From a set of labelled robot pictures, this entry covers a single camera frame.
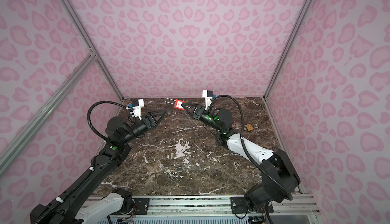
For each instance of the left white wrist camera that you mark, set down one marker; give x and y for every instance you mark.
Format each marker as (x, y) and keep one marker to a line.
(134, 110)

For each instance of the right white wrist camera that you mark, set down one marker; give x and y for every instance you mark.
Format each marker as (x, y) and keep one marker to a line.
(209, 96)

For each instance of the diagonal aluminium frame strut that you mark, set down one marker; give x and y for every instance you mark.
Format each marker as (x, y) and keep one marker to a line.
(19, 143)

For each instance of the red padlock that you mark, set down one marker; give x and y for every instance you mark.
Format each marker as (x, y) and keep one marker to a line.
(178, 104)

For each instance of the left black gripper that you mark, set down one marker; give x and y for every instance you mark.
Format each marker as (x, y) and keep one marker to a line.
(150, 120)

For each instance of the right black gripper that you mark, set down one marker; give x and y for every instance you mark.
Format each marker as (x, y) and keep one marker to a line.
(199, 109)

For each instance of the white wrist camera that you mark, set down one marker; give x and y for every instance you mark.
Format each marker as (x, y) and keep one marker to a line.
(134, 110)
(209, 96)

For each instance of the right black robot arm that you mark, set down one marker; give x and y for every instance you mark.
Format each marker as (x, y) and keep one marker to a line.
(279, 177)

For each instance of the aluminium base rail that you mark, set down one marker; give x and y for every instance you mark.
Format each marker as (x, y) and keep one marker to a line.
(221, 205)

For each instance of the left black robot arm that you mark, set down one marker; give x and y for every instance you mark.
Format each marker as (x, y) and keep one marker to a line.
(65, 208)

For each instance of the brass padlock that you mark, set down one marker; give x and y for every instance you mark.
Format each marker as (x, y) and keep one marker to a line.
(251, 128)

